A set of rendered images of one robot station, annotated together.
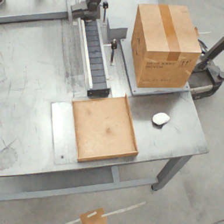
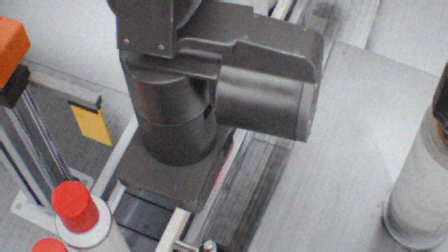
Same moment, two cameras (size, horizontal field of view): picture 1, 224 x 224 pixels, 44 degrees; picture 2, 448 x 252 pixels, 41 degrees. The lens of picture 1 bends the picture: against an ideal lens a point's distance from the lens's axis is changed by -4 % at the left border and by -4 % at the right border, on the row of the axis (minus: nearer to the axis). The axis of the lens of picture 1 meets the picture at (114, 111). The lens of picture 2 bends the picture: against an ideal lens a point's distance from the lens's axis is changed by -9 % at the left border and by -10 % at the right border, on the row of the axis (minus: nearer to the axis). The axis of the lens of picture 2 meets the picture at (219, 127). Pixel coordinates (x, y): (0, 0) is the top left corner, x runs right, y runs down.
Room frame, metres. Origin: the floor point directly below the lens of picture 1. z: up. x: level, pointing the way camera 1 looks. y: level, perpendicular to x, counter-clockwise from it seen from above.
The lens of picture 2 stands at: (1.69, 0.61, 1.53)
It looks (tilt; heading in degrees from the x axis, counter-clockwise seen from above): 59 degrees down; 225
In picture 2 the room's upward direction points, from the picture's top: 5 degrees counter-clockwise
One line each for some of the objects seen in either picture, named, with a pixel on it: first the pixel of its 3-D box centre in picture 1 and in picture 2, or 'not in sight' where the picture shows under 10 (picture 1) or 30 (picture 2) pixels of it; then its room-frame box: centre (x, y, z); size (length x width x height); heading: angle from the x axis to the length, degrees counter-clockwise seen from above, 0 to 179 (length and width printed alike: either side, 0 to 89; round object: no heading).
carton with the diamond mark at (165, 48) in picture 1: (162, 46); not in sight; (0.97, -0.17, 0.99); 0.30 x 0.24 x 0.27; 13
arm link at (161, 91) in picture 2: not in sight; (176, 71); (1.53, 0.41, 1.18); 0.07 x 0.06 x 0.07; 115
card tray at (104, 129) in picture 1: (103, 125); not in sight; (0.57, 0.04, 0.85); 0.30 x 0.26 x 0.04; 18
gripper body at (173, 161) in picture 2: not in sight; (177, 119); (1.53, 0.41, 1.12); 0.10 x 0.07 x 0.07; 18
